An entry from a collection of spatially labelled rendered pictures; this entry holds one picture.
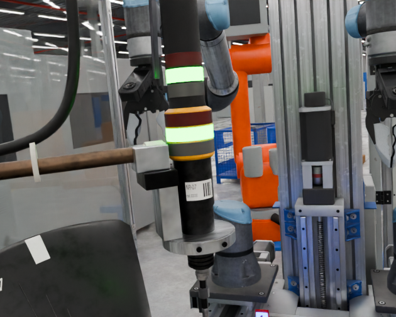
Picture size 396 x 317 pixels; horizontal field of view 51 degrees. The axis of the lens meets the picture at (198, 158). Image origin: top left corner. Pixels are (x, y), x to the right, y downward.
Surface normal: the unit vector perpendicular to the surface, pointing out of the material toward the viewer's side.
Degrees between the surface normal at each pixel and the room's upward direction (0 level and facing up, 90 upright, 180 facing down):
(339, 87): 90
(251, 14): 90
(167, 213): 90
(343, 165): 90
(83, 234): 42
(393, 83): 29
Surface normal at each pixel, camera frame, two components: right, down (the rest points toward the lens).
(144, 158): 0.33, 0.11
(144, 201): 0.85, 0.00
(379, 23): -0.75, 0.16
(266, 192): -0.05, 0.15
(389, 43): -0.36, 0.17
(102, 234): 0.35, -0.71
